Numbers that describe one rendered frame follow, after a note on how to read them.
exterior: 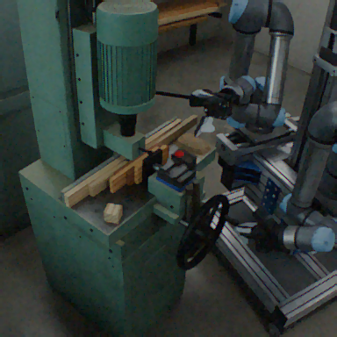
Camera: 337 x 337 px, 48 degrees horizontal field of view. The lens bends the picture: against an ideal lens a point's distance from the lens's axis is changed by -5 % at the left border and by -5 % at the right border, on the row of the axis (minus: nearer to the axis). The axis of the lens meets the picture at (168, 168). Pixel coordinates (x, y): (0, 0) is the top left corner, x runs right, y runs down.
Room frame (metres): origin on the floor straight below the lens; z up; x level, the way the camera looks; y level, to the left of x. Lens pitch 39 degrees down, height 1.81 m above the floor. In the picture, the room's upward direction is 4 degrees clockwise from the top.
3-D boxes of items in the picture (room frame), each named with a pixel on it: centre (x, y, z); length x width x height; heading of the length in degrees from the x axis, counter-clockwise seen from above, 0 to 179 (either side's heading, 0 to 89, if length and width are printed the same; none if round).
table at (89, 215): (1.05, 0.04, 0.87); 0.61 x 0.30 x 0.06; 144
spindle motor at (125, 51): (1.09, 0.14, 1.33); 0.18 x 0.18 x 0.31
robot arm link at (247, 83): (1.33, -0.25, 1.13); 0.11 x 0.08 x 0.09; 144
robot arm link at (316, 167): (0.95, -0.45, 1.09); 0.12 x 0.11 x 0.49; 132
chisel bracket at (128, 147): (1.11, 0.16, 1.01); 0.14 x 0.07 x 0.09; 54
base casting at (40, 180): (1.17, 0.24, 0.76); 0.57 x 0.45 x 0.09; 54
